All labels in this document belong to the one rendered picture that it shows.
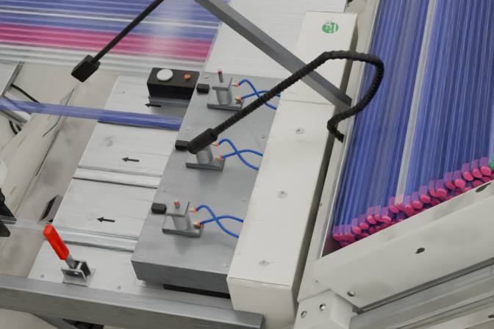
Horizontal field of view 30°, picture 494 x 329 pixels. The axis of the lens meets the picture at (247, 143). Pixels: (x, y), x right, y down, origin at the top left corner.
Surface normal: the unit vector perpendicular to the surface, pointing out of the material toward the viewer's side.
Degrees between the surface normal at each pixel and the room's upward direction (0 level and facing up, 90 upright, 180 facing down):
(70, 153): 0
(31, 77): 0
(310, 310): 90
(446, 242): 90
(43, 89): 0
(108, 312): 90
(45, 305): 90
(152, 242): 45
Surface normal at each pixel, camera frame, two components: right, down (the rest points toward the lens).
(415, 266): -0.23, 0.75
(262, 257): -0.11, -0.65
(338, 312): 0.60, -0.39
